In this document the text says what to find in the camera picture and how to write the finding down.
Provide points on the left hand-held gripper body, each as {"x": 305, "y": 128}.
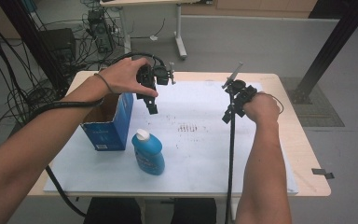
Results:
{"x": 155, "y": 76}

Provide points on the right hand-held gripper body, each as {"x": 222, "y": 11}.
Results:
{"x": 239, "y": 93}

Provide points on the blue cardboard box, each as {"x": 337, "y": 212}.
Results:
{"x": 115, "y": 132}

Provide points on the blue bottle with white cap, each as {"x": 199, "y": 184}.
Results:
{"x": 149, "y": 155}

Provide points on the person's right hand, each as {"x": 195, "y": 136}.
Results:
{"x": 261, "y": 107}

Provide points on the person's left hand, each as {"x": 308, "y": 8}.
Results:
{"x": 121, "y": 77}

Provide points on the white plug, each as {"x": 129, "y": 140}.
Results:
{"x": 153, "y": 38}

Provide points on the black wrist band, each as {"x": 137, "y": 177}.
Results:
{"x": 105, "y": 82}
{"x": 281, "y": 105}

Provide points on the white desk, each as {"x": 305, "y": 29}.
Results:
{"x": 178, "y": 31}

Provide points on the white table mat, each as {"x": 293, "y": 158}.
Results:
{"x": 199, "y": 161}

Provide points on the grey floor mat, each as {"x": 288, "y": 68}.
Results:
{"x": 323, "y": 115}

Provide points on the white table leg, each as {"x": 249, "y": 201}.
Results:
{"x": 233, "y": 208}

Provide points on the person's right leg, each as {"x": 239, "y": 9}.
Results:
{"x": 194, "y": 211}

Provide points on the person's leg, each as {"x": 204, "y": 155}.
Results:
{"x": 194, "y": 211}
{"x": 115, "y": 211}

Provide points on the black tape strip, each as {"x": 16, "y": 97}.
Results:
{"x": 321, "y": 172}

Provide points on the black box case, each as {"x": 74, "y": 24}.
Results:
{"x": 59, "y": 43}

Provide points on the person's left leg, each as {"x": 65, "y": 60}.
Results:
{"x": 115, "y": 211}

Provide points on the black metal post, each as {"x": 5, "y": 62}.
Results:
{"x": 34, "y": 40}
{"x": 332, "y": 43}

